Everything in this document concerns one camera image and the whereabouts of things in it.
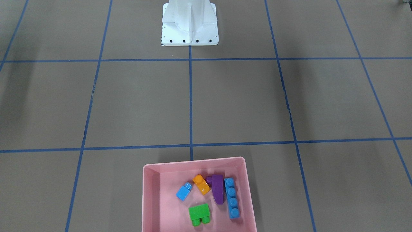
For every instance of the purple block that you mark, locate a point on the purple block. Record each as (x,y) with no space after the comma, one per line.
(216,183)

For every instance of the orange block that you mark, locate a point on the orange block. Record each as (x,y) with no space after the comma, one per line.
(201,184)

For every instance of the small blue block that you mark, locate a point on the small blue block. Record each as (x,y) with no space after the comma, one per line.
(184,191)

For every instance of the green block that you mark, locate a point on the green block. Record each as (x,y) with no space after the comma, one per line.
(199,214)

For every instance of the long blue block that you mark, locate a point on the long blue block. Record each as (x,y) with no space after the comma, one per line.
(232,200)

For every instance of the pink plastic box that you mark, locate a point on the pink plastic box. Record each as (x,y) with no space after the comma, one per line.
(162,211)

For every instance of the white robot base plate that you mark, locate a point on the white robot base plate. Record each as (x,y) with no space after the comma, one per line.
(189,23)

